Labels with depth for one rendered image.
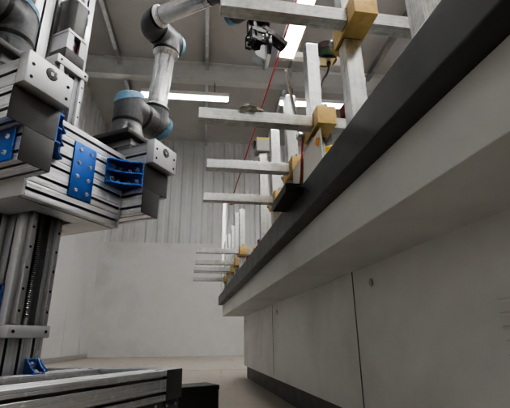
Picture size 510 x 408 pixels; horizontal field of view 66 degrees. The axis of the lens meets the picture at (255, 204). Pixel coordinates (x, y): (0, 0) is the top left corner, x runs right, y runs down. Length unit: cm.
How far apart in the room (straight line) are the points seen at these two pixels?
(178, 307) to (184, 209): 222
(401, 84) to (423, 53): 6
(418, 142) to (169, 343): 846
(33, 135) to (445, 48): 92
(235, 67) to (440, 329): 693
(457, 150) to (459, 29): 14
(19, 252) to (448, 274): 112
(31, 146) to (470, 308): 103
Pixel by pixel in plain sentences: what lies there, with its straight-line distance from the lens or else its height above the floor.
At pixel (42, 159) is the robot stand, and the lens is 112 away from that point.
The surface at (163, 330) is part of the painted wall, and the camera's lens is 892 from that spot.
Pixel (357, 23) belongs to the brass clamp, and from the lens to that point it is 90.
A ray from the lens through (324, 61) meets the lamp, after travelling 123.
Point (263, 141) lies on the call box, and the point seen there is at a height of 120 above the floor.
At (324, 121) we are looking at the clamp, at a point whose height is 82.
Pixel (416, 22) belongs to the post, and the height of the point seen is 74.
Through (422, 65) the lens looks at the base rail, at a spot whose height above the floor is 65.
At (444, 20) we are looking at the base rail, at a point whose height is 67.
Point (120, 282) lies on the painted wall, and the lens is 914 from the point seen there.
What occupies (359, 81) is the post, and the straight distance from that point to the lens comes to 87.
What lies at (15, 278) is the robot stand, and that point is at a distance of 131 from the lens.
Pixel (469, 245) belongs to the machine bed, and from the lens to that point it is 85.
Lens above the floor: 32
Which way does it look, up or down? 19 degrees up
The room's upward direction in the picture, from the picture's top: 1 degrees counter-clockwise
